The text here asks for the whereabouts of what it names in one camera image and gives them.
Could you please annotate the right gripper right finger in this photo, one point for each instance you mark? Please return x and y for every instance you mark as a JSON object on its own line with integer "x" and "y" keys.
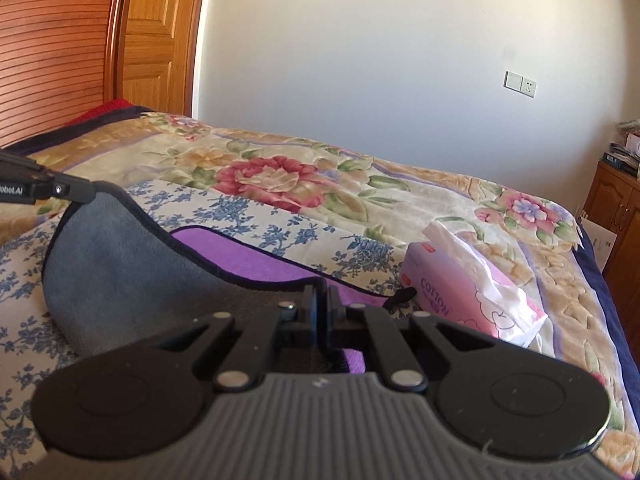
{"x": 372, "y": 331}

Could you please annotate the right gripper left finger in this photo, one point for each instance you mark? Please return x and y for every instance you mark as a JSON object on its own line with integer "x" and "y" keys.
{"x": 289, "y": 324}

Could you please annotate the purple and grey towel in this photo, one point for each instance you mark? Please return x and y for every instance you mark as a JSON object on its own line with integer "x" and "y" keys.
{"x": 112, "y": 276}

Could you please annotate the pink tissue pack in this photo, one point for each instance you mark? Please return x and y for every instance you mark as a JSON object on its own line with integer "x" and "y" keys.
{"x": 453, "y": 280}

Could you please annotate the red pillow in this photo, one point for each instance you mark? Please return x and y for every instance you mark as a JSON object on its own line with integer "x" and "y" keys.
{"x": 107, "y": 107}

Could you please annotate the wooden slatted wardrobe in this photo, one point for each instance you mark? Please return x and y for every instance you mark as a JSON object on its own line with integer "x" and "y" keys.
{"x": 56, "y": 63}

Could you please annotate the blue floral white cloth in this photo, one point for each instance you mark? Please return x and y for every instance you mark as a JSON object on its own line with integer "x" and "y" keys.
{"x": 32, "y": 347}

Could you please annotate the wooden door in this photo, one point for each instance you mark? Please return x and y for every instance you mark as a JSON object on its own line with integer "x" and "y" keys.
{"x": 153, "y": 53}

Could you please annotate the floral bed blanket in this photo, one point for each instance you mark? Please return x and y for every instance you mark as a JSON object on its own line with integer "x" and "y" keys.
{"x": 538, "y": 244}

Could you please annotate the white paper bag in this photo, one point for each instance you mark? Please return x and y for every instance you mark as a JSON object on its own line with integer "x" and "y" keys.
{"x": 602, "y": 241}

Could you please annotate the wooden sideboard cabinet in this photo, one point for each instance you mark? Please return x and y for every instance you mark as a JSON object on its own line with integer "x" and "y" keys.
{"x": 613, "y": 203}

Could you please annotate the dark book stack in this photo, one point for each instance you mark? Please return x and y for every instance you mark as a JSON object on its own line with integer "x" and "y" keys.
{"x": 619, "y": 158}

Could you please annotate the pink box on cabinet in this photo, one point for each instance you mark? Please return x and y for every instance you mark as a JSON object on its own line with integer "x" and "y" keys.
{"x": 628, "y": 135}

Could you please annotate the white wall switch socket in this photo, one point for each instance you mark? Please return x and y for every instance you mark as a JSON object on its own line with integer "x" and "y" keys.
{"x": 520, "y": 84}

